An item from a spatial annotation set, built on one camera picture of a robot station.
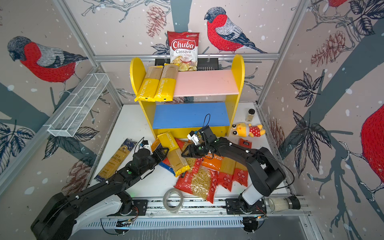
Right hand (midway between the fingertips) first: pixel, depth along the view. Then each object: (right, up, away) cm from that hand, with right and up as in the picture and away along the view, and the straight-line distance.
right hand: (183, 158), depth 81 cm
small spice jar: (+46, +24, +23) cm, 57 cm away
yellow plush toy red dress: (+38, +15, +16) cm, 44 cm away
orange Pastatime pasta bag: (+16, -3, +5) cm, 17 cm away
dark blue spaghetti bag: (-42, -3, +8) cm, 42 cm away
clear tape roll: (-5, -21, -3) cm, 22 cm away
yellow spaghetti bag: (-5, +1, +1) cm, 5 cm away
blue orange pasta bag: (-8, -6, +3) cm, 11 cm away
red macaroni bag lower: (+10, -12, -3) cm, 15 cm away
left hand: (-9, +4, 0) cm, 10 cm away
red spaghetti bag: (+24, -9, 0) cm, 25 cm away
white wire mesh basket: (-56, +27, -5) cm, 62 cm away
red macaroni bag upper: (-10, -1, 0) cm, 10 cm away
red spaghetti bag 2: (+32, -9, +1) cm, 33 cm away
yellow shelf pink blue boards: (+13, +39, +41) cm, 58 cm away
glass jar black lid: (+50, -19, -9) cm, 55 cm away
